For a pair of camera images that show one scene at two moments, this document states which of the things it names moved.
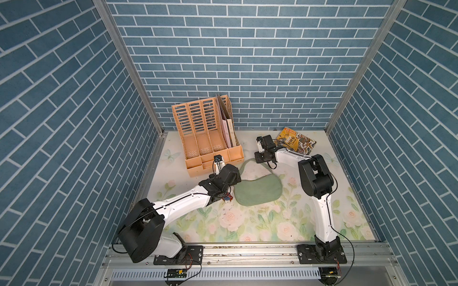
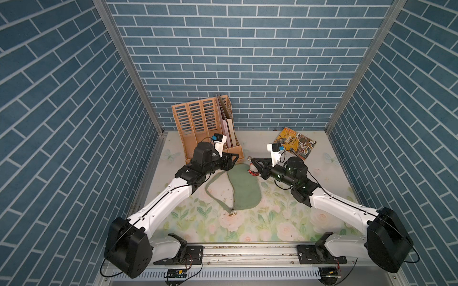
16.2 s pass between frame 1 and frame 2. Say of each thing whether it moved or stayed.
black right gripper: moved
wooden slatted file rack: stayed
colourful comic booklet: stayed
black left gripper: moved
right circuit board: stayed
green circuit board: stayed
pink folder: stayed
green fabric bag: moved
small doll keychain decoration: moved
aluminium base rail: stayed
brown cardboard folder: stayed
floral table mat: stayed
